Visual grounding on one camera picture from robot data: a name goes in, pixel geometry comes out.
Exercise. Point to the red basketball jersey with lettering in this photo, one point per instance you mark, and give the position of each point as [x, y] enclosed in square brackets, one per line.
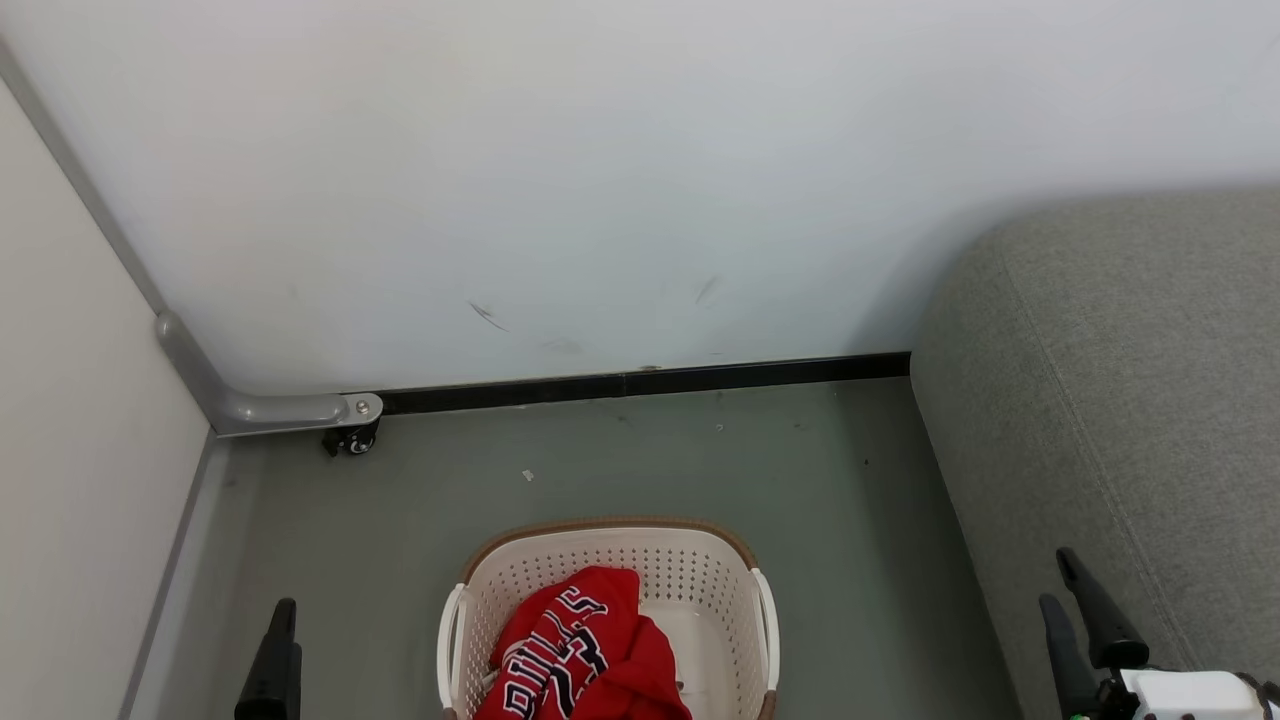
[555, 640]

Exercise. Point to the grey metal partition frame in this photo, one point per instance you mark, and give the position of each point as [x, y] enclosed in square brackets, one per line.
[250, 410]

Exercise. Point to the black caster wheel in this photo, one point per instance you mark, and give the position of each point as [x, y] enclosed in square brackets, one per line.
[352, 440]

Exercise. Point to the black baseboard strip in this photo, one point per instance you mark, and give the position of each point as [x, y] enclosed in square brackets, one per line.
[640, 382]

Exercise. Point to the cream perforated plastic laundry basket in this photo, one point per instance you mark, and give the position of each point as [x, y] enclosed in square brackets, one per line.
[700, 580]

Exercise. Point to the grey fabric sofa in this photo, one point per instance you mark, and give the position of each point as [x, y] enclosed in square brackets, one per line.
[1130, 380]

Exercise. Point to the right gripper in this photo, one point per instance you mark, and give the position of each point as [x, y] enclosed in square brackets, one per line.
[1190, 697]

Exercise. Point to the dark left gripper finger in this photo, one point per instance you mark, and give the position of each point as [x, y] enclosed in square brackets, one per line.
[268, 670]

